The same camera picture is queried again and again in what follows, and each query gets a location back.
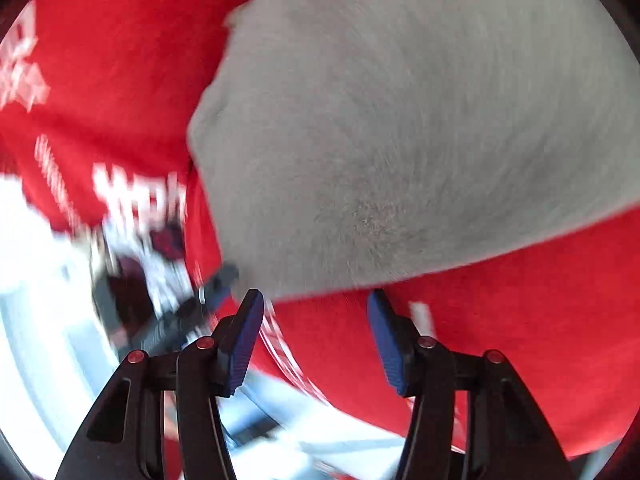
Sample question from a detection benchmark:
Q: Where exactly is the grey sweater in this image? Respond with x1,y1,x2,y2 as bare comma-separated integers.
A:
186,0,640,303

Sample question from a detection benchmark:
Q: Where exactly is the red printed blanket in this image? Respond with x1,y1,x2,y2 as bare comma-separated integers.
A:
0,0,640,480

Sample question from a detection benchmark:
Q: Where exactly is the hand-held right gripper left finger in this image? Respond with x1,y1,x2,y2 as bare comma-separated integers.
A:
55,288,266,480

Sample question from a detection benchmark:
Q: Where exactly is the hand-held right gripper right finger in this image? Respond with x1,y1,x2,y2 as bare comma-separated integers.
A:
366,288,576,480

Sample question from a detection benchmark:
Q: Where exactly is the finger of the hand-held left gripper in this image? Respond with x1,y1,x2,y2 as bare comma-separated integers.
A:
197,263,241,311

